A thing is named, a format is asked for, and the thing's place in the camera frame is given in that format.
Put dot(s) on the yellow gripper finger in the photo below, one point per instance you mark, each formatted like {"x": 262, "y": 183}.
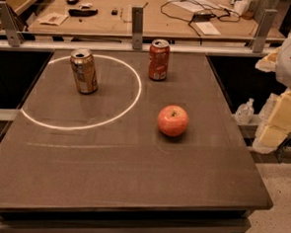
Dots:
{"x": 274, "y": 124}
{"x": 268, "y": 63}

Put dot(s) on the gold orange soda can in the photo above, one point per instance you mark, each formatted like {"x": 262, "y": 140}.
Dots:
{"x": 83, "y": 67}

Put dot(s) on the red soda can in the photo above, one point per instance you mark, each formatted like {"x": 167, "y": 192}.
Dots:
{"x": 158, "y": 59}

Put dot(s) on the red apple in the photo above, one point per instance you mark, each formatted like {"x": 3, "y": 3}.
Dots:
{"x": 172, "y": 120}

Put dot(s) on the clear sanitizer bottle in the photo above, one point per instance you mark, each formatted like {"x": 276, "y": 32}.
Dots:
{"x": 245, "y": 112}

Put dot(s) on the white paper card right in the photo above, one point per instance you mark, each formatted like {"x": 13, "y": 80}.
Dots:
{"x": 207, "y": 29}

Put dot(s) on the wooden background desk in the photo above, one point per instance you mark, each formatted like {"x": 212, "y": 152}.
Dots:
{"x": 171, "y": 19}

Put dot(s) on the black power adapter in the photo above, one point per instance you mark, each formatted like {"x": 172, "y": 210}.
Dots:
{"x": 202, "y": 17}

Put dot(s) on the small black object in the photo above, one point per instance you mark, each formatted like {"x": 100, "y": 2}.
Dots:
{"x": 114, "y": 12}

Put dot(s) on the black handheld device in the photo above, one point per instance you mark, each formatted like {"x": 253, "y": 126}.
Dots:
{"x": 83, "y": 13}

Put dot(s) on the white paper note left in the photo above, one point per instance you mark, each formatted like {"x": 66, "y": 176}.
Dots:
{"x": 53, "y": 19}

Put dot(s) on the right metal rail bracket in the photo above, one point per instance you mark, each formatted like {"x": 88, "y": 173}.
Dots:
{"x": 263, "y": 29}

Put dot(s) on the metal rail bracket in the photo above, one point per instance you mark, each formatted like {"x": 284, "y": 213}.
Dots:
{"x": 263, "y": 29}
{"x": 137, "y": 26}
{"x": 11, "y": 27}

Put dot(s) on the middle metal rail bracket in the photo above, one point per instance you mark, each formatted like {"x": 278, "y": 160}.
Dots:
{"x": 137, "y": 26}

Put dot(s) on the left metal rail bracket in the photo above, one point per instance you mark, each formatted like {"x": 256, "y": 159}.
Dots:
{"x": 11, "y": 27}

